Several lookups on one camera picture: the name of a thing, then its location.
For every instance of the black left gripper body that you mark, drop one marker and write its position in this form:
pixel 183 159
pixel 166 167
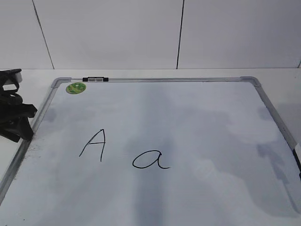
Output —
pixel 14 114

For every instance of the white rectangular board eraser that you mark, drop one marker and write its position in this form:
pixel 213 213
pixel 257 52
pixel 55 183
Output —
pixel 297 156

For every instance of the round green magnet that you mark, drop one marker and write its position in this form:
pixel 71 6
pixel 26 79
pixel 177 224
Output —
pixel 76 88

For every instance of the black whiteboard hanger clip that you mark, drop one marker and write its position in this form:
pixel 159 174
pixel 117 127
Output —
pixel 95 79

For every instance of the white whiteboard with grey frame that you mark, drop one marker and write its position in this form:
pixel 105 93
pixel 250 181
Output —
pixel 154 153

